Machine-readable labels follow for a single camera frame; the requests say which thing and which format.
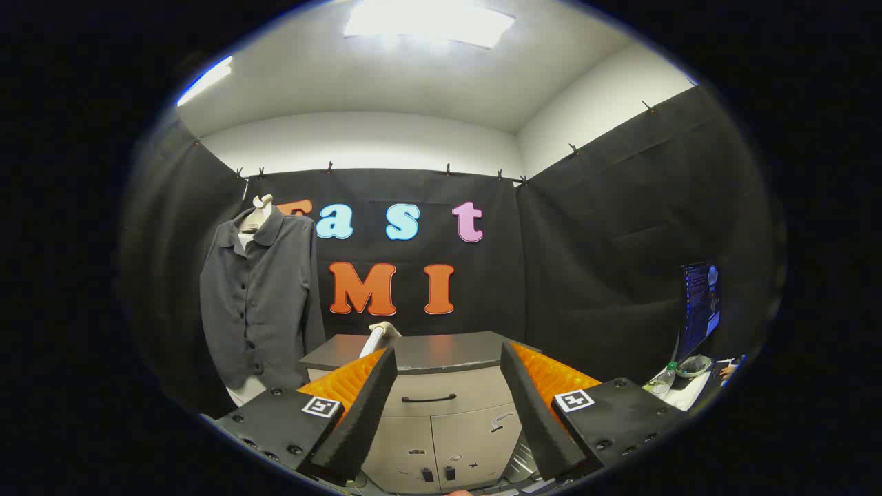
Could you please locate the grey top cabinet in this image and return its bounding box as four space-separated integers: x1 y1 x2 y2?
300 331 542 493

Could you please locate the computer monitor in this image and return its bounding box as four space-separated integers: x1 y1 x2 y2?
675 260 723 362

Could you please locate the white dress form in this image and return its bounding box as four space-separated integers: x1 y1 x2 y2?
226 194 275 407

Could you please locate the white desk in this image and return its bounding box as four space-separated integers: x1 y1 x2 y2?
644 358 745 412

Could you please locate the large ceiling light panel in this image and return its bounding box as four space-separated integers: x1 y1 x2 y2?
343 0 516 49

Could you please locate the white garment steamer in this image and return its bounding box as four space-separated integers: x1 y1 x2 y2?
358 321 402 359

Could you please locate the clear plastic water bottle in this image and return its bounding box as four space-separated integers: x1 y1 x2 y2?
651 362 678 395

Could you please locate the grey button shirt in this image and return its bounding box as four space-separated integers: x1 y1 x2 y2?
200 205 326 392

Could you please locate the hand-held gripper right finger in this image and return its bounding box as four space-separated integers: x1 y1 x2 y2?
500 340 688 483

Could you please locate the narrow ceiling light panel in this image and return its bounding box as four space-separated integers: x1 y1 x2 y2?
176 55 234 107

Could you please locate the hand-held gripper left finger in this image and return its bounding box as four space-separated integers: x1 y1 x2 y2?
214 347 399 486

